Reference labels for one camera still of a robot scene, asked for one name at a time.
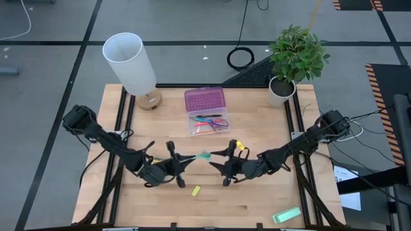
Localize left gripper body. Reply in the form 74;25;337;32
141;140;187;189

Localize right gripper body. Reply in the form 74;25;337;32
223;139;261;187

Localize purple scissors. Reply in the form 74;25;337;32
189;116;230;133

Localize clear purple-lid pencil case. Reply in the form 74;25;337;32
184;85;232;137

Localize mint green box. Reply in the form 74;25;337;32
272;206;302;225

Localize black perforated floor mat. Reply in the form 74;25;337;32
221;55;277;86

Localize white shade table lamp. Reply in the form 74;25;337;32
101;31;163;112

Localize white paper sheet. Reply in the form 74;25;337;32
333;164;362;212

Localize potted green plant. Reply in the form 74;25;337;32
267;24;331;108

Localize black metal beam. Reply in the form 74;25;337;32
337;165;408;195

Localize grey metal pole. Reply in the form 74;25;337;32
392;93;411;231

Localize hazard-striped black floor mat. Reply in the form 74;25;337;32
365;62;411;167
332;0;411;12

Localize black aluminium rig frame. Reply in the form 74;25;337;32
72;83;347;231

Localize black hanging cable with coil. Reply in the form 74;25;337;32
226;0;256;73

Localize grey floor bracket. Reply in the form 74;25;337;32
0;66;21;76

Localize white floor cable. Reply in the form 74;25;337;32
0;0;32;41

